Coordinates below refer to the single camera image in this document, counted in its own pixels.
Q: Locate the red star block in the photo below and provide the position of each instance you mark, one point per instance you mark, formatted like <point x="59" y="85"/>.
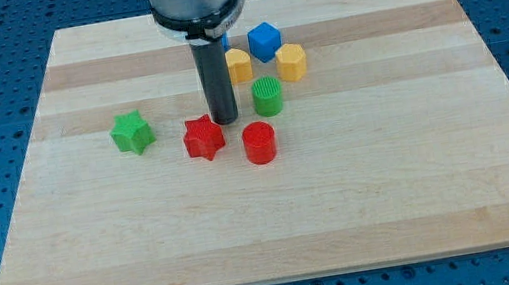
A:
<point x="203" y="138"/>

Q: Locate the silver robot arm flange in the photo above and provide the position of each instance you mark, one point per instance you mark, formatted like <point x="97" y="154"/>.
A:
<point x="197" y="22"/>

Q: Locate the green star block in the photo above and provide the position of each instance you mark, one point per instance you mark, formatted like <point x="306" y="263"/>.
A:
<point x="132" y="133"/>

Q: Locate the red cylinder block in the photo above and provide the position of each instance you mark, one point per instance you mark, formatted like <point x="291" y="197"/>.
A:
<point x="259" y="142"/>

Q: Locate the green cylinder block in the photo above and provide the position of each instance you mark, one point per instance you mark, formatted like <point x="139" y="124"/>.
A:
<point x="267" y="96"/>

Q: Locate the yellow rounded block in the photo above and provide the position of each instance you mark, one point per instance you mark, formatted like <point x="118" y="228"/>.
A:
<point x="239" y="66"/>

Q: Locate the yellow hexagon block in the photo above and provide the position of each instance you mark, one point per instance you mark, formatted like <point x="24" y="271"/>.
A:
<point x="291" y="62"/>

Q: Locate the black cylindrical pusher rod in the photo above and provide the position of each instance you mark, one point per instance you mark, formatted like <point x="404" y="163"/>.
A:
<point x="214" y="75"/>

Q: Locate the blue cube block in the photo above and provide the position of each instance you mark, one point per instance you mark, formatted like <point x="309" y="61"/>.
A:
<point x="264" y="40"/>

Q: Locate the blue block behind rod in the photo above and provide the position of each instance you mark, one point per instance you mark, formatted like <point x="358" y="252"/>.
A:
<point x="225" y="42"/>

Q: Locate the wooden board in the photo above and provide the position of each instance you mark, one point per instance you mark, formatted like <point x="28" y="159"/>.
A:
<point x="392" y="149"/>

